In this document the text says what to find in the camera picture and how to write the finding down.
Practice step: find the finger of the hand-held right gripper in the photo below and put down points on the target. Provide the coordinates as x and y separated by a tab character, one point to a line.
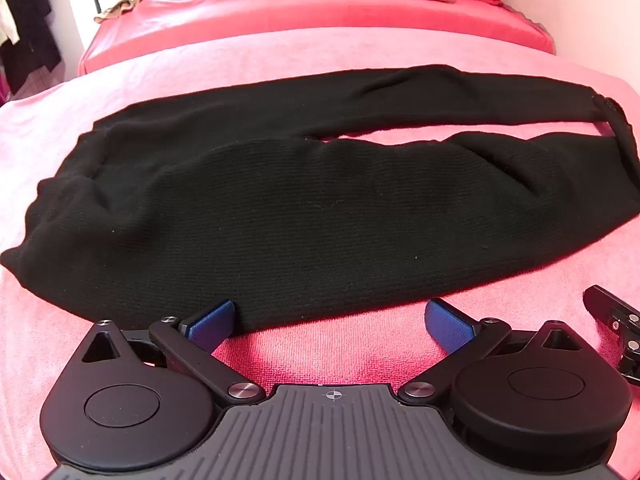
612	310

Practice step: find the red bed sheet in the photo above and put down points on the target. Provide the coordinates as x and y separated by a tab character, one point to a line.
300	7

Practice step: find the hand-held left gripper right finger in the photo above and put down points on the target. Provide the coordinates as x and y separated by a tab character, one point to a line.
447	327

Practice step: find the dark hanging clothes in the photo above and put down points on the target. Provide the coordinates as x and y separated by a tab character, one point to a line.
30	35

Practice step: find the tan crumpled cloth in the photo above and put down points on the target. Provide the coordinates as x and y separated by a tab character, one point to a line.
127	5

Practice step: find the black pants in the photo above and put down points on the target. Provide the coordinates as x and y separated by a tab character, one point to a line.
300	220

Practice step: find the cream hanging garment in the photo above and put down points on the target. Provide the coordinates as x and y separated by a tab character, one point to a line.
7	20

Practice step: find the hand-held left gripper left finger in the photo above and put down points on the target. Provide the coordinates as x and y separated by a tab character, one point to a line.
212	325

